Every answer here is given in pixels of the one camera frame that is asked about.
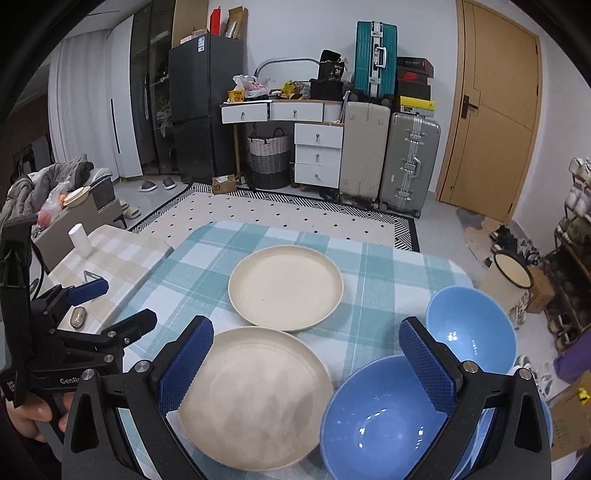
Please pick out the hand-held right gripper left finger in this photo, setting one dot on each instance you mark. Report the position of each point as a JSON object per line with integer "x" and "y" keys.
{"x": 184, "y": 369}

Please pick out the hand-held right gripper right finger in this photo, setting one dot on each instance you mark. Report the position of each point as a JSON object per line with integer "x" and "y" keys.
{"x": 427, "y": 364}

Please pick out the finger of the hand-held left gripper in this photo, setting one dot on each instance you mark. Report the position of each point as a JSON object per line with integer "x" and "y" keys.
{"x": 90, "y": 290}
{"x": 131, "y": 325}

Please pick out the blue bowl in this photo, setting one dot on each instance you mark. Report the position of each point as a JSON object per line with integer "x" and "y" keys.
{"x": 471, "y": 323}
{"x": 378, "y": 415}

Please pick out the cream round plate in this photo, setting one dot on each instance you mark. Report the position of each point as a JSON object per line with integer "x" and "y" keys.
{"x": 286, "y": 288}
{"x": 258, "y": 401}

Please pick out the person's left hand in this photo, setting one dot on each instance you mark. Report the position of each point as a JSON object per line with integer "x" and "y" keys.
{"x": 25, "y": 415}

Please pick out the small brown oval case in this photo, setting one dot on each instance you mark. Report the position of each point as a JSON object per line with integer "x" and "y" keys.
{"x": 77, "y": 317}

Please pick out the beige checked tablecloth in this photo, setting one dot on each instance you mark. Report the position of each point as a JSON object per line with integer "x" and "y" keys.
{"x": 124, "y": 258}

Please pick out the white cup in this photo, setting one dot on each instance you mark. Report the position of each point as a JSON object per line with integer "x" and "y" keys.
{"x": 81, "y": 240}

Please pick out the beige slide slipper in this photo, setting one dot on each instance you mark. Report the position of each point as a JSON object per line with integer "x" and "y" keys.
{"x": 130, "y": 211}

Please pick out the grey armchair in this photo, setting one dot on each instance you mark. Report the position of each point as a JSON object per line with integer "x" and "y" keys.
{"x": 99, "y": 198}

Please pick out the white sneaker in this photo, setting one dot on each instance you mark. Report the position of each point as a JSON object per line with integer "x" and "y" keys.
{"x": 524, "y": 363}
{"x": 544, "y": 381}

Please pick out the teal plaid tablecloth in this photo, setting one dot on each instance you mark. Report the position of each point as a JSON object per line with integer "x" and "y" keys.
{"x": 369, "y": 277}

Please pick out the cream trash bin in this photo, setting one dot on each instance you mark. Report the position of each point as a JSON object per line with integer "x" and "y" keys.
{"x": 503, "y": 290}

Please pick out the grey slipper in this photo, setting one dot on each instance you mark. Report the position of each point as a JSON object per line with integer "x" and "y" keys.
{"x": 147, "y": 187}
{"x": 169, "y": 184}

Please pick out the grey jacket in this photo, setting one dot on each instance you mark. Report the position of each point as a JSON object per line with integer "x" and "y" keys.
{"x": 46, "y": 180}

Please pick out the brown cardboard box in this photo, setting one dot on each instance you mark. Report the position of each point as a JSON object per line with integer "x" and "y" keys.
{"x": 540, "y": 290}

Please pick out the purple bag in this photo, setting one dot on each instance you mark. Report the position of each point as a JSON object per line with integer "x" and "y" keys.
{"x": 575, "y": 364}

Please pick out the black shoes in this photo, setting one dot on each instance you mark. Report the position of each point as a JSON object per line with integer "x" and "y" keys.
{"x": 505, "y": 237}

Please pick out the printed cardboard box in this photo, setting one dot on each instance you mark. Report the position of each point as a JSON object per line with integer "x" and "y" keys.
{"x": 570, "y": 424}

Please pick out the wooden shoe rack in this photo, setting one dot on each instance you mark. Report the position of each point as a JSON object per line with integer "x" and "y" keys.
{"x": 572, "y": 286}

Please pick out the small cardboard box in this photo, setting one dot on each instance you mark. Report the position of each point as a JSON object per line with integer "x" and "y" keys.
{"x": 225, "y": 185}

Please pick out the white wardrobe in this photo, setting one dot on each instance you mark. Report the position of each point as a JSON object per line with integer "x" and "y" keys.
{"x": 124, "y": 101}

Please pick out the silver suitcase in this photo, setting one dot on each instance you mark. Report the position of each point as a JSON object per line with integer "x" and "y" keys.
{"x": 408, "y": 161}

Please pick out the dark glass cabinet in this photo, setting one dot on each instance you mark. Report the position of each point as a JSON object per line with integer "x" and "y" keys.
{"x": 150, "y": 92}

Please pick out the black refrigerator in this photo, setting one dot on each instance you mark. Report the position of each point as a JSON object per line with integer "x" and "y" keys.
{"x": 203, "y": 106}

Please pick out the woven laundry basket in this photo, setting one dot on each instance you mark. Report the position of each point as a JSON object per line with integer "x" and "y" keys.
{"x": 270, "y": 159}

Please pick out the beige suitcase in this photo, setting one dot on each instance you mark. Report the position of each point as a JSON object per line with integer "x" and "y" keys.
{"x": 364, "y": 152}

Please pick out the yellow snack packet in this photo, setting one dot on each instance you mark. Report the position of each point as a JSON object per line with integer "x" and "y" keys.
{"x": 236, "y": 96}

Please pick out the white drawer desk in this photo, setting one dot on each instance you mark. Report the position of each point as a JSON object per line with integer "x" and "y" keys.
{"x": 318, "y": 138}

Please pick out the white plastic bag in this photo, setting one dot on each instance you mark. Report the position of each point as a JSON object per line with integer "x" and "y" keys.
{"x": 247, "y": 83}

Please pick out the yellow and black shoe box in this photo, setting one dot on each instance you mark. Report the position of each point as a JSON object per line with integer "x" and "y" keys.
{"x": 418, "y": 105}

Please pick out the wooden door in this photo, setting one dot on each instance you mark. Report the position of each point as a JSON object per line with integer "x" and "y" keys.
{"x": 489, "y": 101}

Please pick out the flat cardboard box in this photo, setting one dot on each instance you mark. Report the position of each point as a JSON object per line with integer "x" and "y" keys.
{"x": 193, "y": 38}

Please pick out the black storage box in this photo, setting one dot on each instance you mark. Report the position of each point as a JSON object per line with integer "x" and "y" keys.
{"x": 325, "y": 88}

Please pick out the long cardboard box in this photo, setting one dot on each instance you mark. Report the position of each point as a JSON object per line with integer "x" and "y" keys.
{"x": 235, "y": 23}

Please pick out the teal suitcase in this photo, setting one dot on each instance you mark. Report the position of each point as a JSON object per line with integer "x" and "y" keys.
{"x": 369, "y": 60}

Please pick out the black paper bag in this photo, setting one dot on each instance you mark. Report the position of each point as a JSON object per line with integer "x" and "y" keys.
{"x": 331, "y": 64}

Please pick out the grey arched frame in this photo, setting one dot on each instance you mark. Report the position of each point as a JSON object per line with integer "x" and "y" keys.
{"x": 286, "y": 60}

